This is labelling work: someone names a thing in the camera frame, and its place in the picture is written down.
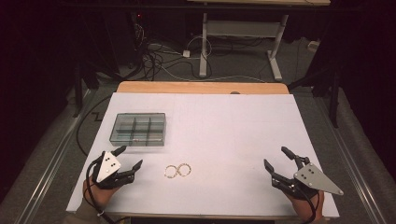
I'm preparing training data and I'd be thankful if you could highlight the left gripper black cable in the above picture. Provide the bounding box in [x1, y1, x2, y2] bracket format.
[85, 153, 118, 224]

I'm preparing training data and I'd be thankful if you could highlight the metal floor rail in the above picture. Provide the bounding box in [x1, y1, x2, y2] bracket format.
[13, 89, 97, 224]
[314, 96, 389, 224]

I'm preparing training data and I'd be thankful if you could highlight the white table cover sheet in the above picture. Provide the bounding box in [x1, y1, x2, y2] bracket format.
[65, 91, 340, 218]

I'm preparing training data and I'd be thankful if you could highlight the tangle of black floor cables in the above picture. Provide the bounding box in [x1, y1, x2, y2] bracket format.
[130, 13, 219, 82]

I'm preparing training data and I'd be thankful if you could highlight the black floor cable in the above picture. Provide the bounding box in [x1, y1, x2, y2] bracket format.
[76, 94, 113, 157]

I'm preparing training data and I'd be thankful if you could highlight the black stand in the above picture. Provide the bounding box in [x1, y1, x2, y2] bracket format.
[73, 62, 101, 119]
[288, 66, 341, 129]

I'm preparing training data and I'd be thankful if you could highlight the white floor cable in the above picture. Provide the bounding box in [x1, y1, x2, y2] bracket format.
[146, 43, 267, 84]

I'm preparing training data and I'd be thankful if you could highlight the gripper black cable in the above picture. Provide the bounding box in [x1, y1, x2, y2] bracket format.
[297, 183, 321, 224]
[85, 153, 118, 224]

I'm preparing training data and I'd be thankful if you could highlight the wooden table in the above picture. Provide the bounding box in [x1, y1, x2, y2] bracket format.
[73, 80, 332, 222]

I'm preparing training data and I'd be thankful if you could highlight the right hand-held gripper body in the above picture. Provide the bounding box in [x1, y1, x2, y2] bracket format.
[271, 157, 345, 201]

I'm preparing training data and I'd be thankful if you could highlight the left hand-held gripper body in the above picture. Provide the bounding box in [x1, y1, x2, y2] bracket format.
[92, 150, 135, 189]

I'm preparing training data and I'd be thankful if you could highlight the person's right hand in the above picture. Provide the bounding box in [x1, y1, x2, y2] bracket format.
[284, 189, 325, 223]

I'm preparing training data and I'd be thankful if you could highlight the person's left hand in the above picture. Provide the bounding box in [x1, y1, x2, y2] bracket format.
[82, 176, 120, 209]

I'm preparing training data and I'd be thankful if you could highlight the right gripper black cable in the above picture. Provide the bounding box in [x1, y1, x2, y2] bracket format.
[297, 183, 321, 224]

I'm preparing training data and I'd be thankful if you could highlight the white metal desk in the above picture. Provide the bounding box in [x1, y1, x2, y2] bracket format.
[186, 0, 332, 82]

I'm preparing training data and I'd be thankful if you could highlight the clear plastic compartment box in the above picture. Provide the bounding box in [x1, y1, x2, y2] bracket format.
[109, 112, 166, 147]

